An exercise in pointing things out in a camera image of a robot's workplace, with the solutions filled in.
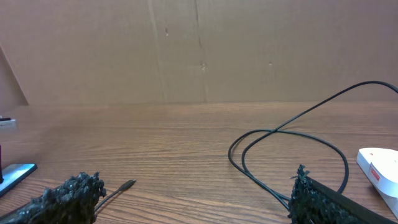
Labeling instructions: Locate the white power strip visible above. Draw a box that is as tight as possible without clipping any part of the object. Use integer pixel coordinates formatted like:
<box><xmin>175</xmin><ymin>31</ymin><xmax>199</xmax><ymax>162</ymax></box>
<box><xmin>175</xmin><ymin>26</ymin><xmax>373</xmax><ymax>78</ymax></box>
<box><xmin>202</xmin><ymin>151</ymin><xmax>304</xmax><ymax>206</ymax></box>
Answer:
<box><xmin>356</xmin><ymin>147</ymin><xmax>398</xmax><ymax>217</ymax></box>

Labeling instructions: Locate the white-screen smartphone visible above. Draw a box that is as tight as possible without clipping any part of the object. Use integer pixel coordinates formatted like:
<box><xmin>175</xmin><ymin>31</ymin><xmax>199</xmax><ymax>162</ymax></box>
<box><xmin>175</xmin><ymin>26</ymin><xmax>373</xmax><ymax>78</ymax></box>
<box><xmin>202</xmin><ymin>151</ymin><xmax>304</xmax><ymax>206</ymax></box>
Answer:
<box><xmin>0</xmin><ymin>164</ymin><xmax>37</xmax><ymax>197</ymax></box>

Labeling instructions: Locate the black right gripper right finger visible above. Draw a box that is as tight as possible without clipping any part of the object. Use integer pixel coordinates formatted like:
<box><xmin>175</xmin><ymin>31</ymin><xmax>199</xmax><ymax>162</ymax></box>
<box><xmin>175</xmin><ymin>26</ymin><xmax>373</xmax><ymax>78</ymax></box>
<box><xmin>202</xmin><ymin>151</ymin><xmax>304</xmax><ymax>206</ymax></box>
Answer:
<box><xmin>288</xmin><ymin>165</ymin><xmax>395</xmax><ymax>224</ymax></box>

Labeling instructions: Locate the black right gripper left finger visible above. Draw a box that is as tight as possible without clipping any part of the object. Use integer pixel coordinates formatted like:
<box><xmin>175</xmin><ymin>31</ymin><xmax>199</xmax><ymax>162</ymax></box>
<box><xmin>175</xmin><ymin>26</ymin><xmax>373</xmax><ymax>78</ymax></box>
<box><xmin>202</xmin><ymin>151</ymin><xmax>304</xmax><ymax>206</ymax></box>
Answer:
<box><xmin>1</xmin><ymin>172</ymin><xmax>106</xmax><ymax>224</ymax></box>

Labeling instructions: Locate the black charger cable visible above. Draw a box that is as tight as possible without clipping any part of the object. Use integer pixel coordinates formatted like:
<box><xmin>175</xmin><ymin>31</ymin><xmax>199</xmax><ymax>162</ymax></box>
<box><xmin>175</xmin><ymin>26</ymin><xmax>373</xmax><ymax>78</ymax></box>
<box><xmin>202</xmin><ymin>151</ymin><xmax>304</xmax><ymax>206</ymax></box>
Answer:
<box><xmin>94</xmin><ymin>80</ymin><xmax>398</xmax><ymax>213</ymax></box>

